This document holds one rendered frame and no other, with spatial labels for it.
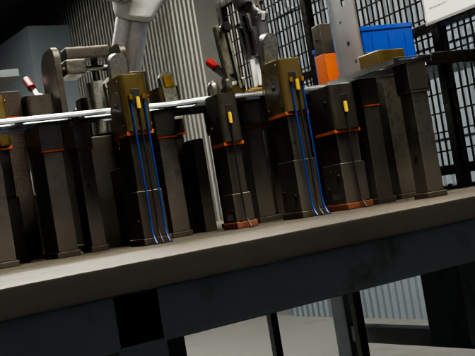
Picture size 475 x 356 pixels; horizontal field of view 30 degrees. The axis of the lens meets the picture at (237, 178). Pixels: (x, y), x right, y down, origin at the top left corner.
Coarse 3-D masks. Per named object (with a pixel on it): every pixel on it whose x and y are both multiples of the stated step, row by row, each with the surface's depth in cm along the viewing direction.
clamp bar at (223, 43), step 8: (224, 24) 227; (216, 32) 229; (224, 32) 229; (216, 40) 230; (224, 40) 230; (224, 48) 230; (232, 48) 229; (224, 56) 228; (232, 56) 229; (224, 64) 227; (232, 64) 229; (224, 72) 228; (232, 72) 229; (240, 80) 228; (232, 88) 227
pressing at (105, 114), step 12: (324, 84) 211; (240, 96) 199; (252, 96) 211; (264, 96) 215; (108, 108) 190; (156, 108) 202; (168, 108) 207; (180, 108) 211; (192, 108) 215; (204, 108) 220; (0, 120) 179; (12, 120) 179; (24, 120) 180; (36, 120) 181; (48, 120) 194; (60, 120) 195; (96, 120) 202; (108, 120) 202; (0, 132) 197; (12, 132) 198; (24, 132) 199
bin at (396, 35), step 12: (396, 24) 237; (408, 24) 238; (360, 36) 234; (372, 36) 234; (384, 36) 236; (396, 36) 237; (408, 36) 238; (372, 48) 234; (384, 48) 236; (396, 48) 237; (408, 48) 238
